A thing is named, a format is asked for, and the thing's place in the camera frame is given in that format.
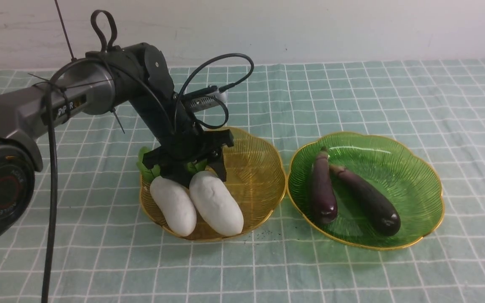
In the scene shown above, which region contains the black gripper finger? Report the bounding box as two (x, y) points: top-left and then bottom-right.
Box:
(160, 166), (197, 189)

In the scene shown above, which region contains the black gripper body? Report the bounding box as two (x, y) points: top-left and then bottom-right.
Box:
(143, 129), (234, 169)

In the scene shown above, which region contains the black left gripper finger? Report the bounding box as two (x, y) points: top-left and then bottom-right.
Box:
(207, 150), (227, 182)

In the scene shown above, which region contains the white radish with green leaves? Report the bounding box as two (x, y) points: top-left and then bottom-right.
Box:
(136, 146), (197, 238)

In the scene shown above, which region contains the dark purple eggplant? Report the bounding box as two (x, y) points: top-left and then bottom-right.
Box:
(329, 164), (402, 237)

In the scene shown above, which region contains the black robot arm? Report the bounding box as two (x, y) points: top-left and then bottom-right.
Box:
(0, 43), (234, 236)

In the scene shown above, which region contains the amber ribbed plastic plate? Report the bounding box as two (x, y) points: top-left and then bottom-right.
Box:
(139, 127), (287, 243)

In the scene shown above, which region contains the green checkered tablecloth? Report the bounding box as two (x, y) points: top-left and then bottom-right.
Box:
(0, 58), (485, 303)

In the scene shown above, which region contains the green ribbed plastic plate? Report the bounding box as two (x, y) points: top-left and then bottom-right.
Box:
(287, 132), (445, 251)

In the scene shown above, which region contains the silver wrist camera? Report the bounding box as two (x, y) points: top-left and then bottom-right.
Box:
(181, 85), (227, 113)

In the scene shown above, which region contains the black camera cable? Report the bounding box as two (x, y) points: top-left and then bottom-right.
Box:
(40, 9), (255, 303)

